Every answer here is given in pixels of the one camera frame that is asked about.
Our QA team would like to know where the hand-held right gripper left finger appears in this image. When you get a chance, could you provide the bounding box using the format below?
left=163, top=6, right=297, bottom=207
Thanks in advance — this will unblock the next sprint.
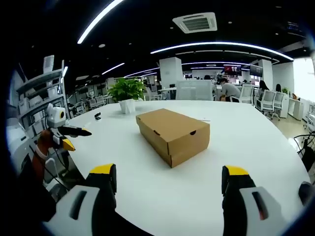
left=42, top=162, right=118, bottom=224

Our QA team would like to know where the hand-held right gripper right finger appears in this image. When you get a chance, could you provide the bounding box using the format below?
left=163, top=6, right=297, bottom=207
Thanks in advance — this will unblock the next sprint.
left=220, top=165, right=290, bottom=236

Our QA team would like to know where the brown cardboard shoe box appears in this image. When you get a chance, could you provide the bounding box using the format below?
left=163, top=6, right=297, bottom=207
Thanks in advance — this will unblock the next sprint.
left=135, top=108, right=211, bottom=169

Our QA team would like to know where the person's left hand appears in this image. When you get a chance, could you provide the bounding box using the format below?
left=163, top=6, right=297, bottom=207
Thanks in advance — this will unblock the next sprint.
left=36, top=129, right=56, bottom=157

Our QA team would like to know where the white office chair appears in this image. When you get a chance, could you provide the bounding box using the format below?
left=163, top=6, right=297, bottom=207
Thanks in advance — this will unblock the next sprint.
left=240, top=84, right=254, bottom=106
left=41, top=157, right=74, bottom=195
left=272, top=91, right=284, bottom=121
left=255, top=89, right=276, bottom=120

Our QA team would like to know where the grey storage shelf unit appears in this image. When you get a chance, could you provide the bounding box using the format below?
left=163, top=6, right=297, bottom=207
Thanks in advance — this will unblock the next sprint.
left=14, top=55, right=69, bottom=138

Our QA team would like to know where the green potted plant white pot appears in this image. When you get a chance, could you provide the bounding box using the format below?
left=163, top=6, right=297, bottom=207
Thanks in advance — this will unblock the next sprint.
left=107, top=77, right=148, bottom=114

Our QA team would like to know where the ceiling light strip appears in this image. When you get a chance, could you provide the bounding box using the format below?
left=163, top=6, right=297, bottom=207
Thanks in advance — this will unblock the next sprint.
left=150, top=42, right=295, bottom=60
left=77, top=0, right=125, bottom=44

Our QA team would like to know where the white frosted partition panel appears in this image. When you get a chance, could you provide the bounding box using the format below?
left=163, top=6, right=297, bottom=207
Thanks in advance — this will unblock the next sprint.
left=176, top=80, right=215, bottom=101

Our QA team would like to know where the ceiling air conditioner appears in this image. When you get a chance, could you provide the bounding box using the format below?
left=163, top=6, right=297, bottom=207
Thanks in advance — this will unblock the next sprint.
left=172, top=12, right=218, bottom=34

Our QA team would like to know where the black cable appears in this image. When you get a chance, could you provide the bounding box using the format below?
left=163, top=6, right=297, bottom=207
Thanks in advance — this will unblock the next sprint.
left=29, top=144, right=70, bottom=190

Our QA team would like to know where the black wire frame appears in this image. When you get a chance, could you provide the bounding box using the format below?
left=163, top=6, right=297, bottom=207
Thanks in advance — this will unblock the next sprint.
left=294, top=131, right=315, bottom=173

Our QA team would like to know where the wall screen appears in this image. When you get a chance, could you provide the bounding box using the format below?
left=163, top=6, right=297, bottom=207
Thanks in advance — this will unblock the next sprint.
left=250, top=65, right=264, bottom=77
left=223, top=65, right=242, bottom=76

